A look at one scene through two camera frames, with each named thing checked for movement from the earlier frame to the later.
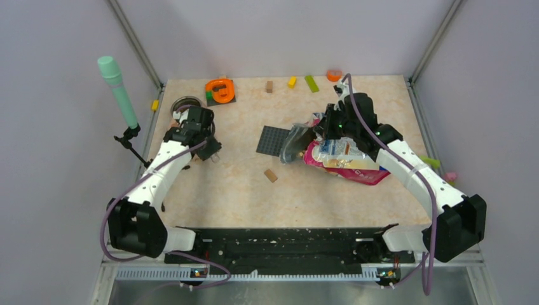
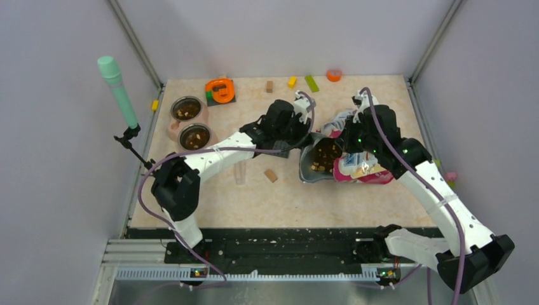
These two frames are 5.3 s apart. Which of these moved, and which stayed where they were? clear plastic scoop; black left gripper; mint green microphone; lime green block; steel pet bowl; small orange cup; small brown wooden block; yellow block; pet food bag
Moved: black left gripper; pet food bag; clear plastic scoop
Stayed: yellow block; mint green microphone; lime green block; steel pet bowl; small brown wooden block; small orange cup
